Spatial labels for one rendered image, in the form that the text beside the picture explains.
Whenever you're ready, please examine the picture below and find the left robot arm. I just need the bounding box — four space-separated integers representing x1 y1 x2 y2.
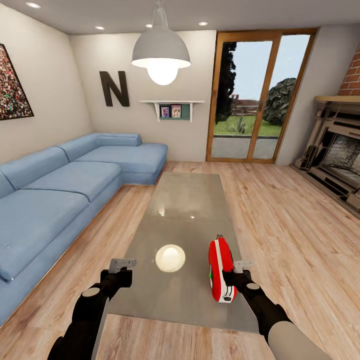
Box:
47 258 138 360

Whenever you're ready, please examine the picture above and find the radio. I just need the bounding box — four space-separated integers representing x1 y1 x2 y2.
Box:
208 236 238 303

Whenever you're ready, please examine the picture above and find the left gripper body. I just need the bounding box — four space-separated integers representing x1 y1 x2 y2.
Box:
100 269 133 293

